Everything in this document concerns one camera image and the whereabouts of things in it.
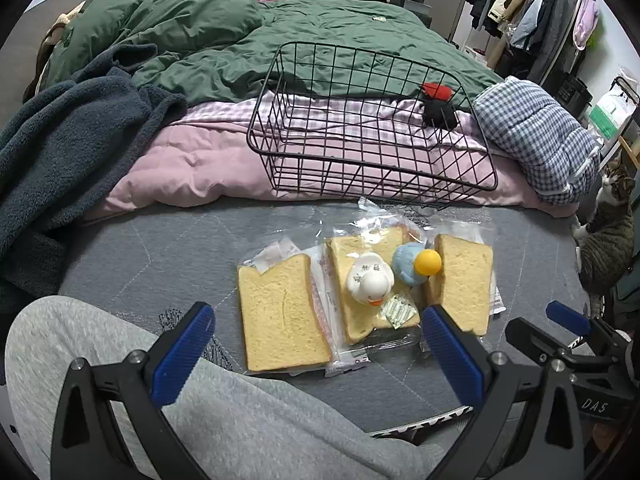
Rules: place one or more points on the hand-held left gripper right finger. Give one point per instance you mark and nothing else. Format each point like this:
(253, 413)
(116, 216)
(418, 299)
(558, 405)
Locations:
(452, 360)

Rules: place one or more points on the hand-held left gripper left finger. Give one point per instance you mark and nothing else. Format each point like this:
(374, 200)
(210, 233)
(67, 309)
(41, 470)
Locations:
(182, 355)

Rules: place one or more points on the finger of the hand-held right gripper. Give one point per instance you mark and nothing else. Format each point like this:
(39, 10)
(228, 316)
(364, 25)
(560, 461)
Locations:
(530, 335)
(567, 316)

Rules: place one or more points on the green candy wrapper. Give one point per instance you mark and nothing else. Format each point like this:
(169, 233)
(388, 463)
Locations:
(398, 311)

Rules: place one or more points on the packaged bread slice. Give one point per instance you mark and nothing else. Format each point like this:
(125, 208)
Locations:
(350, 315)
(280, 315)
(462, 285)

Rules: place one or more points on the blue rubber duck toy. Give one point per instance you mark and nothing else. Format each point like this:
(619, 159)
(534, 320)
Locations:
(407, 262)

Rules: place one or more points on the white rubber duck toy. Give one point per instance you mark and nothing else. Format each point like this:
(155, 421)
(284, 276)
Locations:
(370, 280)

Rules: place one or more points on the tabby cat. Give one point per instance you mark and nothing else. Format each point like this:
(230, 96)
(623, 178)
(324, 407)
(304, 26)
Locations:
(607, 237)

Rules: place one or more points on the person's grey trouser leg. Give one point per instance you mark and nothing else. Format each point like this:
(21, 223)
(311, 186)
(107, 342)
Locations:
(240, 430)

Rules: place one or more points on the blue checked pillow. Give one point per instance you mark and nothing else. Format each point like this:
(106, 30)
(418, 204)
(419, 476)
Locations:
(535, 135)

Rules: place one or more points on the pink quilt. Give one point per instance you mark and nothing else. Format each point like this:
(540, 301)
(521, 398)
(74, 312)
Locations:
(195, 165)

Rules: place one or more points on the white and green bag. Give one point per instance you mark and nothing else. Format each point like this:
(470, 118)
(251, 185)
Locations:
(610, 112)

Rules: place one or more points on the black storage crate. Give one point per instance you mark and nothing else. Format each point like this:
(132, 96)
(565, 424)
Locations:
(574, 92)

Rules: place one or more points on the dark grey fleece blanket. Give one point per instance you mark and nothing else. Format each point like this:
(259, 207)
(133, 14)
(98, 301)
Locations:
(65, 160)

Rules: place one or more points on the red and black plush toy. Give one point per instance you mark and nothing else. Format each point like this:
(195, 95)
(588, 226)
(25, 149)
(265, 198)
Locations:
(439, 105)

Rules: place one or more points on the clothes rack with garments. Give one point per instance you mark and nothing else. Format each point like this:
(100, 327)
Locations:
(535, 15)

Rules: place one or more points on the green duvet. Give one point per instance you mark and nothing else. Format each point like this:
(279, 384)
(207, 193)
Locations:
(200, 30)

